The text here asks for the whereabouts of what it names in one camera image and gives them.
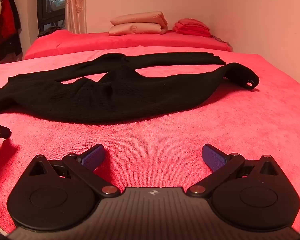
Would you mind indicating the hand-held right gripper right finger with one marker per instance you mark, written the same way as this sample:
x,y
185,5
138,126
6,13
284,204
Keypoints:
x,y
213,158

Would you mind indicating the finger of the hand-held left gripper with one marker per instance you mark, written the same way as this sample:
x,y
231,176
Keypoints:
x,y
0,130

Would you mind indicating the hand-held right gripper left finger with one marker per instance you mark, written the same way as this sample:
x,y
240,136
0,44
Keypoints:
x,y
93,156

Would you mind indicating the black pants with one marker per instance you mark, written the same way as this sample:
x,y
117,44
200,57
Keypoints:
x,y
102,100

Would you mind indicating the red fleece blanket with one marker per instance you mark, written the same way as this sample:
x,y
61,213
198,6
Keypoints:
x,y
165,135

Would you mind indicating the rack of hanging clothes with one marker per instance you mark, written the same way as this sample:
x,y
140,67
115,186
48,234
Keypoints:
x,y
5,27

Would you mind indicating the dark cloth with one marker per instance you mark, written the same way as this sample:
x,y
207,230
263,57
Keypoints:
x,y
48,33

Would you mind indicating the bed with red sheet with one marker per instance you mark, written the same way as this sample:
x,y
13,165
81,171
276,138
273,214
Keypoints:
x,y
102,41

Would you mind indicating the folded red blanket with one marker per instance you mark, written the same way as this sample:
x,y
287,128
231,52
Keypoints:
x,y
192,27

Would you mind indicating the beige pillow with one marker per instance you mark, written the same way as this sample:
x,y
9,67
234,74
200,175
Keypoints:
x,y
140,17
137,29

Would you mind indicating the dark framed window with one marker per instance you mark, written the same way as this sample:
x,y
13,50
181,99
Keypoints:
x,y
52,2

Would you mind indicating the patterned beige curtain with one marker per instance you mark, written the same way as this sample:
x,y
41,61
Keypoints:
x,y
76,7

